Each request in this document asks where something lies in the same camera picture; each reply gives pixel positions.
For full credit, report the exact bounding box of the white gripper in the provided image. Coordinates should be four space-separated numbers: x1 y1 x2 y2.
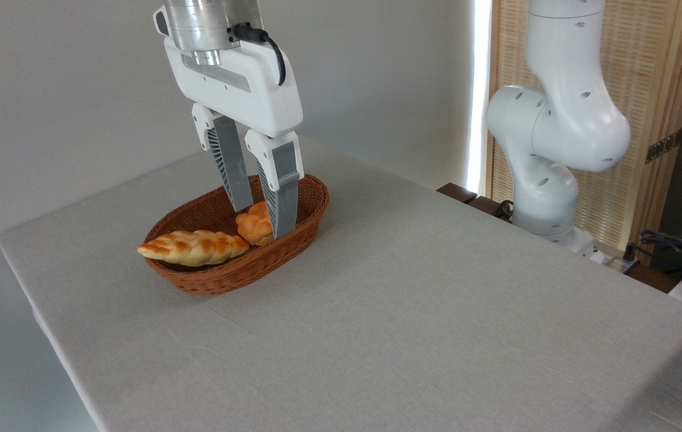
164 38 305 239

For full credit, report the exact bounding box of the long braided bread loaf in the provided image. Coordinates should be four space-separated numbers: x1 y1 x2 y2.
136 230 250 267

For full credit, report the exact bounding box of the round bread roll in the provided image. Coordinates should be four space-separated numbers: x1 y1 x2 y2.
235 202 275 247

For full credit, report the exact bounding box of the brown wicker basket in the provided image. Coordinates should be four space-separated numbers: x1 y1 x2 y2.
143 174 330 295

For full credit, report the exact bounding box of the grey tablecloth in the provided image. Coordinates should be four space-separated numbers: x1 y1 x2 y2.
0 135 682 432

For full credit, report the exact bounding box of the white power strip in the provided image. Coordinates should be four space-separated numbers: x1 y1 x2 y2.
591 248 641 275

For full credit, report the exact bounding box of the dark metal screen hinge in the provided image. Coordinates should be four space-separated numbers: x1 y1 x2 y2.
645 128 682 164

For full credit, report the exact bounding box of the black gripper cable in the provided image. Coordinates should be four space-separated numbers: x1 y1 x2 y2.
228 23 287 86

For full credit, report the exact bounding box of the black cable bundle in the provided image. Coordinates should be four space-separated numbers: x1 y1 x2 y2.
639 223 682 283

